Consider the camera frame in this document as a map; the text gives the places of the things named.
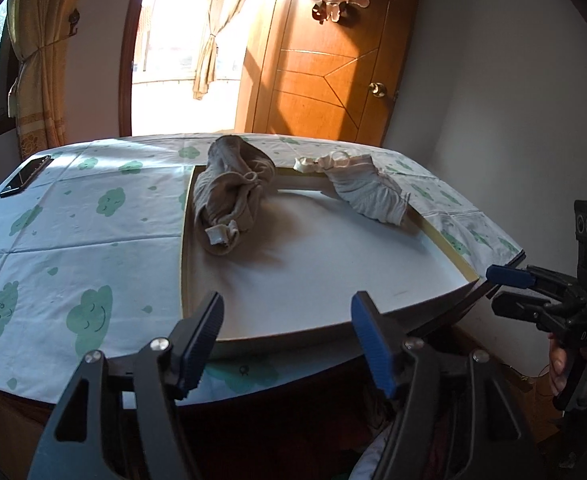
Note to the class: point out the wooden door frame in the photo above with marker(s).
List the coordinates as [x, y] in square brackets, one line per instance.
[128, 60]

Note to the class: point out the white underwear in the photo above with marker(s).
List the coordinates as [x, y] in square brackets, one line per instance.
[363, 190]

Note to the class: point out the metal curtain hook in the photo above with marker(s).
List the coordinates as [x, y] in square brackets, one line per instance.
[74, 22]

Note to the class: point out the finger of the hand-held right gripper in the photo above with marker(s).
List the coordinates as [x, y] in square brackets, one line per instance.
[516, 305]
[508, 276]

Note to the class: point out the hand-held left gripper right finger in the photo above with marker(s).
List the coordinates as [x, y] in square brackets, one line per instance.
[373, 340]

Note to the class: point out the yellow tied curtain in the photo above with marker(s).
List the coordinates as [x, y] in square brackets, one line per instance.
[38, 85]

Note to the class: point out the brass door knob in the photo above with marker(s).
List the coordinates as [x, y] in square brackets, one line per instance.
[377, 89]

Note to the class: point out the dark wooden table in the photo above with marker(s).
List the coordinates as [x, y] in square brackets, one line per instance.
[3, 410]

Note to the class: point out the wooden door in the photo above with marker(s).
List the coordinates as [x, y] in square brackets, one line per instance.
[313, 90]

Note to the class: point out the shallow cardboard box tray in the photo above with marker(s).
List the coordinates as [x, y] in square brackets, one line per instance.
[323, 270]

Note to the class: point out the beige underwear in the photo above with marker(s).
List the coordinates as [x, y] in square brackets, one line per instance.
[223, 190]

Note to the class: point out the balcony curtain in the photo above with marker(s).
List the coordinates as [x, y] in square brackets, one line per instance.
[218, 25]

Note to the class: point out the table with cloud-print cloth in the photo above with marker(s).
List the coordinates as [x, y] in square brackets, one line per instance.
[98, 240]

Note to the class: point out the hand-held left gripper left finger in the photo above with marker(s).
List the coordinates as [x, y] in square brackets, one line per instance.
[201, 340]

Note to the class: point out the person's right hand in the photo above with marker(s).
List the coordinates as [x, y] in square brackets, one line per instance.
[557, 367]

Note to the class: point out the black phone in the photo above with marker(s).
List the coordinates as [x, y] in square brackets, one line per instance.
[25, 176]

